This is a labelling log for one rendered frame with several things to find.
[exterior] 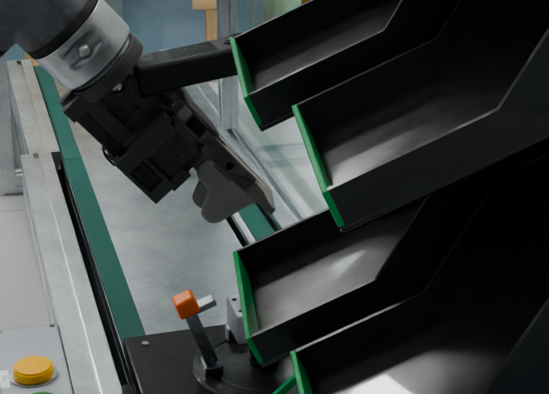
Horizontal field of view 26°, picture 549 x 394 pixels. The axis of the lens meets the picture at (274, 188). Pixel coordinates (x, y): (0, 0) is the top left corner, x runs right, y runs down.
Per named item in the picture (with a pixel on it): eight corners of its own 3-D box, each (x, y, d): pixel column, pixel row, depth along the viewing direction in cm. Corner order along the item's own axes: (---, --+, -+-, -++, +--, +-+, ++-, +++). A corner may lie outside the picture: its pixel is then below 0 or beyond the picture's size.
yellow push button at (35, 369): (15, 396, 116) (13, 378, 116) (12, 374, 120) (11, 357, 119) (56, 389, 117) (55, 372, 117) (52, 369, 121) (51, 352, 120)
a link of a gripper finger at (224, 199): (234, 244, 110) (167, 181, 105) (282, 201, 109) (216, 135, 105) (243, 259, 107) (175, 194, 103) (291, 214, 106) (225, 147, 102)
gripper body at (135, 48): (146, 178, 109) (53, 90, 103) (215, 114, 108) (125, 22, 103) (162, 211, 102) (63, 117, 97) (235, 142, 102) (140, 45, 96)
